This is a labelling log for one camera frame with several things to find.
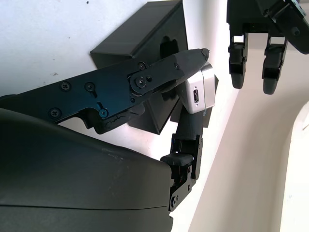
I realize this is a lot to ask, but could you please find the small silver RealSense camera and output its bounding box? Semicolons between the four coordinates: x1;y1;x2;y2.
175;61;215;114

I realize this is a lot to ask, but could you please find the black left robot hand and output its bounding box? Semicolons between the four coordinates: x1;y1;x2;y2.
226;0;309;95

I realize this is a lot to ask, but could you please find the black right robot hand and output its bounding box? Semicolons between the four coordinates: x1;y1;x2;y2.
0;47;210;232

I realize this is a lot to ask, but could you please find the black box base with insert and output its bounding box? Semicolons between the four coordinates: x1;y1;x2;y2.
90;0;220;135

